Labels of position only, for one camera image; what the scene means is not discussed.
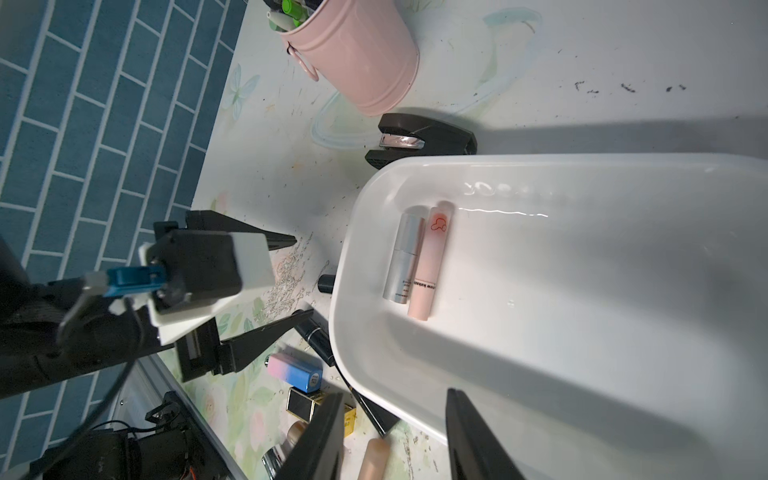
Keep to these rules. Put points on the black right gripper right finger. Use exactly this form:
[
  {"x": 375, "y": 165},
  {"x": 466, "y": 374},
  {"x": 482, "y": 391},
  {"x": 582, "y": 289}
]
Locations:
[{"x": 474, "y": 451}]

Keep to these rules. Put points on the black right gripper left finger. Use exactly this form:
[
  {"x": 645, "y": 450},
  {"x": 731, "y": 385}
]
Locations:
[{"x": 319, "y": 451}]

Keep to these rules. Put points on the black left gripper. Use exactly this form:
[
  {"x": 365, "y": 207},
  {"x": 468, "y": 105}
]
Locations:
[{"x": 192, "y": 261}]

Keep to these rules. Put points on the black lipstick silver band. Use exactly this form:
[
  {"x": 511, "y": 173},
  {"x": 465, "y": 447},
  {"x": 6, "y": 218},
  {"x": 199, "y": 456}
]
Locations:
[{"x": 326, "y": 283}]

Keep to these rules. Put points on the silver lipstick tube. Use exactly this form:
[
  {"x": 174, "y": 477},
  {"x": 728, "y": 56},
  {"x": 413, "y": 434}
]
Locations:
[{"x": 405, "y": 254}]

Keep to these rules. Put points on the pink lip gloss tube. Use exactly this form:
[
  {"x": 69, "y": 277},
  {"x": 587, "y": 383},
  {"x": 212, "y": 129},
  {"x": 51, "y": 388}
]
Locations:
[{"x": 428, "y": 267}]

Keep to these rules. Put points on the white plastic storage box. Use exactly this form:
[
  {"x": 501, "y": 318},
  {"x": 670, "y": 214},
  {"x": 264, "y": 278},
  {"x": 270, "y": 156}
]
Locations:
[{"x": 605, "y": 313}]

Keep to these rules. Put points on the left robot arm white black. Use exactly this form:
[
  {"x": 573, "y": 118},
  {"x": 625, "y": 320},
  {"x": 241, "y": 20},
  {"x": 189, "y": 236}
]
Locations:
[{"x": 52, "y": 332}]

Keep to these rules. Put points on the gold lipstick tube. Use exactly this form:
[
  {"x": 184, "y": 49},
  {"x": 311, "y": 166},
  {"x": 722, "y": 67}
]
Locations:
[{"x": 273, "y": 459}]

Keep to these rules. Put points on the black gold square lipstick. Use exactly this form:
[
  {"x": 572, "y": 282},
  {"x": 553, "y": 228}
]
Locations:
[{"x": 304, "y": 405}]

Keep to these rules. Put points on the long black lipstick tube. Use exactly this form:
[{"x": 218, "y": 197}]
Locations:
[{"x": 317, "y": 338}]

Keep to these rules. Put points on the beige concealer tube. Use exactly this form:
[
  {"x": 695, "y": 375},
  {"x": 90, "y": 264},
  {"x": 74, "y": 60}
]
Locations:
[{"x": 375, "y": 460}]

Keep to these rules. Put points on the black stapler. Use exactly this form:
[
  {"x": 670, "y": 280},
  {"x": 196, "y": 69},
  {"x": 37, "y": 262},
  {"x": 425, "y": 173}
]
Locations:
[{"x": 405, "y": 135}]

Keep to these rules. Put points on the pink metal pen bucket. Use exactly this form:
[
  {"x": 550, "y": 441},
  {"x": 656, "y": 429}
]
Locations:
[{"x": 363, "y": 48}]

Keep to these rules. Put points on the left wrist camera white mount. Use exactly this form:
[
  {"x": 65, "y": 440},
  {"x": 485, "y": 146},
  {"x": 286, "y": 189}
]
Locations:
[{"x": 246, "y": 268}]

